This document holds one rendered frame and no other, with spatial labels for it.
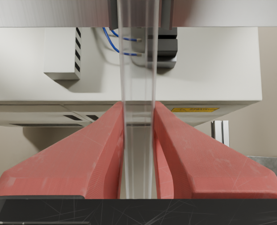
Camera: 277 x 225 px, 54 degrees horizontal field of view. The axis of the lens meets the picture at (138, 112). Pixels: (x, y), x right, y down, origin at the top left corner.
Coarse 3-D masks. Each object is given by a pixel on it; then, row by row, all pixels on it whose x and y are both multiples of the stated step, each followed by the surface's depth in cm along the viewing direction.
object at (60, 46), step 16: (48, 32) 43; (64, 32) 43; (80, 32) 46; (112, 32) 44; (160, 32) 41; (176, 32) 41; (48, 48) 42; (64, 48) 42; (80, 48) 46; (160, 48) 41; (176, 48) 41; (48, 64) 42; (64, 64) 42; (80, 64) 46; (160, 64) 44; (224, 128) 75
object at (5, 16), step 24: (0, 0) 10; (24, 0) 10; (48, 0) 10; (72, 0) 10; (96, 0) 10; (168, 0) 10; (192, 0) 10; (216, 0) 10; (240, 0) 10; (264, 0) 10; (0, 24) 10; (24, 24) 10; (48, 24) 10; (72, 24) 10; (96, 24) 10; (168, 24) 10; (192, 24) 10; (216, 24) 10; (240, 24) 10; (264, 24) 10
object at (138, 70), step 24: (120, 0) 9; (144, 0) 9; (120, 24) 9; (144, 24) 9; (120, 48) 10; (144, 48) 10; (120, 72) 10; (144, 72) 10; (144, 96) 11; (144, 120) 12; (144, 144) 12; (144, 168) 13; (144, 192) 14
